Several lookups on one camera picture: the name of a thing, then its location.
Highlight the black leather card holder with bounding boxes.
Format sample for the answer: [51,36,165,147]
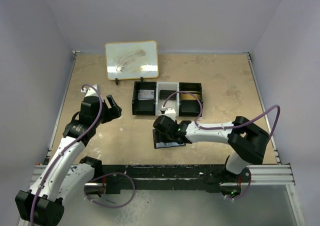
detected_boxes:
[152,129,186,149]

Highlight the black white card sorting tray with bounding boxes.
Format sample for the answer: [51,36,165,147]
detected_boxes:
[131,81,203,117]

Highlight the white board with yellow rim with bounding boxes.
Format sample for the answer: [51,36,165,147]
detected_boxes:
[104,40,159,81]

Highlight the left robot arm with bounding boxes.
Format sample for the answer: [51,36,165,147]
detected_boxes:
[15,92,122,226]

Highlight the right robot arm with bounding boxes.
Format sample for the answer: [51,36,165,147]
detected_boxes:
[152,115,270,182]

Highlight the black VIP cards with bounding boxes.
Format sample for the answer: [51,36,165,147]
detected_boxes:
[159,89,176,100]

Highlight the silver VIP cards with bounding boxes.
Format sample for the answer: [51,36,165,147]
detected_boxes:
[137,89,155,101]

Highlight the gold cards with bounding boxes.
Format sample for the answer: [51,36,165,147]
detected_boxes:
[180,92,201,101]

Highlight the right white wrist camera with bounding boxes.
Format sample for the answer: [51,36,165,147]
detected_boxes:
[160,106,176,121]

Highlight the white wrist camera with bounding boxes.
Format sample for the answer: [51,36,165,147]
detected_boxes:
[160,106,176,121]
[81,84,100,104]

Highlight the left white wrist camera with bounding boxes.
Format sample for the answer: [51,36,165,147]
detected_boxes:
[81,84,100,104]

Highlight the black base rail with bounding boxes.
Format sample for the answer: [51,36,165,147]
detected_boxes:
[90,163,251,194]

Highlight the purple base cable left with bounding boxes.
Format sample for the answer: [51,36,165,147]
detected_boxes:
[83,172,136,209]

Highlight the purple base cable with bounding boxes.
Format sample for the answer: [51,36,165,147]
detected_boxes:
[83,172,136,209]
[223,170,253,201]

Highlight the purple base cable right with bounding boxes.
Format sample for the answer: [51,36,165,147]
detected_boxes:
[223,170,253,201]

